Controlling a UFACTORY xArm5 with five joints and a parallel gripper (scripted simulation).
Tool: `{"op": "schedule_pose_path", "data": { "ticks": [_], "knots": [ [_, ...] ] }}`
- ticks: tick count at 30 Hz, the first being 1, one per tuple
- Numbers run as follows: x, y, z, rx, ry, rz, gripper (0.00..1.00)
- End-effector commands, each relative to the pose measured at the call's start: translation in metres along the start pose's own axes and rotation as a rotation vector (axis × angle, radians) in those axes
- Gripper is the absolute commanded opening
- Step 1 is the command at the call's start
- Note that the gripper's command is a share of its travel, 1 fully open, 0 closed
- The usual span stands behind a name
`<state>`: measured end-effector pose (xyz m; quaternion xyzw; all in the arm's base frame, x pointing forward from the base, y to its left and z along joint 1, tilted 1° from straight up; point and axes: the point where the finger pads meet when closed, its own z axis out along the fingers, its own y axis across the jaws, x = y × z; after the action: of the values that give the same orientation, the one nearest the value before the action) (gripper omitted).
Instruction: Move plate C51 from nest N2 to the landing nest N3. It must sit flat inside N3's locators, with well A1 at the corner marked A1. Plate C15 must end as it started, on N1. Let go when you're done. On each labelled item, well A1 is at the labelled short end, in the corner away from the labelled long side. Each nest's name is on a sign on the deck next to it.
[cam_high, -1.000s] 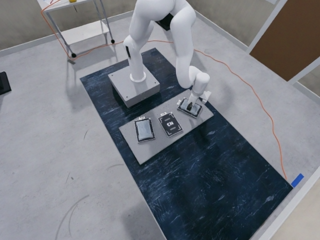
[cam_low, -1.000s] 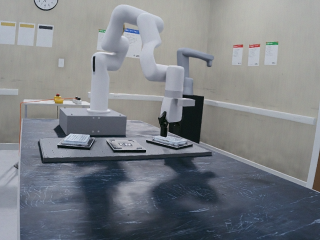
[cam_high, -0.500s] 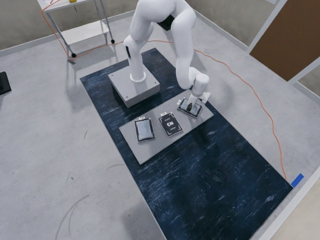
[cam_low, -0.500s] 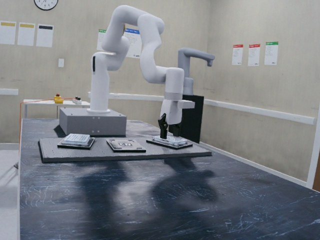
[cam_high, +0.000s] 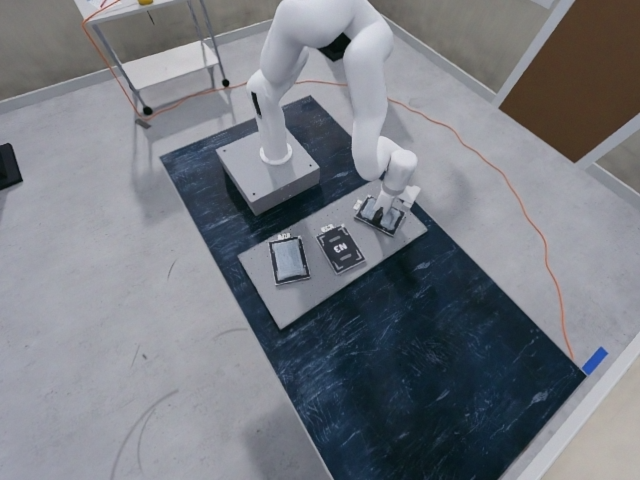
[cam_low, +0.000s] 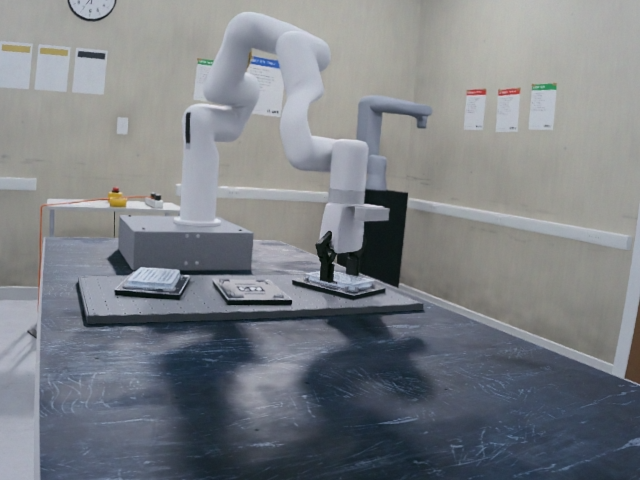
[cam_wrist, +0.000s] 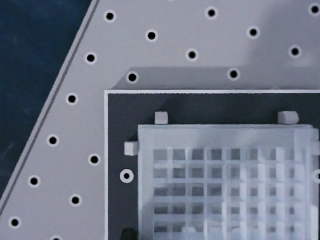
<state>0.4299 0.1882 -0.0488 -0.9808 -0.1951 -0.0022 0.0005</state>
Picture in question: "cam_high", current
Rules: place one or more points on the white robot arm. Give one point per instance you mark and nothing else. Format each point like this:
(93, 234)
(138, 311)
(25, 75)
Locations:
(317, 23)

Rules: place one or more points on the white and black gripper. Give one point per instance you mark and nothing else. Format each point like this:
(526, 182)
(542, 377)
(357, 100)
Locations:
(382, 206)

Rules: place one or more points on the black rectangular frame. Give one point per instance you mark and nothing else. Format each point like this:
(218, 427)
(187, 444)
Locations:
(304, 276)

